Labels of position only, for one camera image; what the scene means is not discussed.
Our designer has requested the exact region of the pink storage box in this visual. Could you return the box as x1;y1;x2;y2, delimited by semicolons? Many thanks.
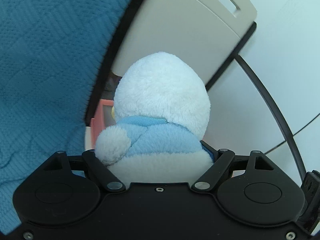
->
84;99;114;150

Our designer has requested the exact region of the blue quilted bedspread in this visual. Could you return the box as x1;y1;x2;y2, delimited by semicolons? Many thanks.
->
1;0;131;233

